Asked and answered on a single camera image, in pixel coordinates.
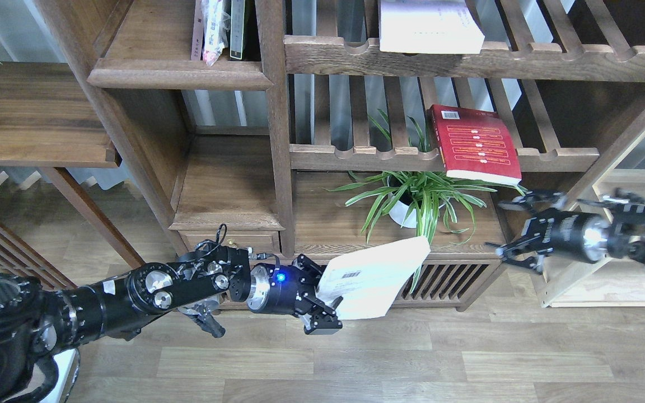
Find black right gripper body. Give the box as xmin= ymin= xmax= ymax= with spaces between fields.
xmin=524 ymin=208 xmax=609 ymax=263

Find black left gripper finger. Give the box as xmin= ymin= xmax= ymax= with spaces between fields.
xmin=292 ymin=254 xmax=325 ymax=286
xmin=297 ymin=294 xmax=343 ymax=335

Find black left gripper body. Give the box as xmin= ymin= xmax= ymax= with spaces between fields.
xmin=247 ymin=263 xmax=315 ymax=317

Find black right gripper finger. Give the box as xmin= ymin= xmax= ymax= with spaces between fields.
xmin=485 ymin=235 xmax=547 ymax=274
xmin=498 ymin=189 xmax=567 ymax=213

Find yellow green cover book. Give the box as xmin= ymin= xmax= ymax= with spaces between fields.
xmin=316 ymin=236 xmax=430 ymax=320

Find white pale purple book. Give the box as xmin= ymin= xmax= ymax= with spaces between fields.
xmin=379 ymin=1 xmax=485 ymax=54

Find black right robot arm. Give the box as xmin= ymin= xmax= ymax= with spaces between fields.
xmin=494 ymin=189 xmax=645 ymax=274

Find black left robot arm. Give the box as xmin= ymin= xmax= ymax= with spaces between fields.
xmin=0 ymin=224 xmax=343 ymax=402

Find light wooden shelf unit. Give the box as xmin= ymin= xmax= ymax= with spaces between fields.
xmin=532 ymin=131 xmax=645 ymax=308

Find red book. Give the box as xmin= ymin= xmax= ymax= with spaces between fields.
xmin=429 ymin=104 xmax=521 ymax=186

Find white plant pot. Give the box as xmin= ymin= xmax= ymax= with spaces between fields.
xmin=389 ymin=196 xmax=446 ymax=233

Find green spider plant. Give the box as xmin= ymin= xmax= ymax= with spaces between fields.
xmin=325 ymin=110 xmax=535 ymax=294

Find dark wooden bookshelf cabinet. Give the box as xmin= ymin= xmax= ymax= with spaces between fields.
xmin=37 ymin=0 xmax=645 ymax=316

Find white metal leg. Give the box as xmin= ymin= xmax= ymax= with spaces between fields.
xmin=25 ymin=349 xmax=81 ymax=402

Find dark green upright book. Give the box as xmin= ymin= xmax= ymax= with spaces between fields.
xmin=230 ymin=0 xmax=247 ymax=61

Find mauve upright book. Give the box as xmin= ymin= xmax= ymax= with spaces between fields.
xmin=190 ymin=0 xmax=207 ymax=61

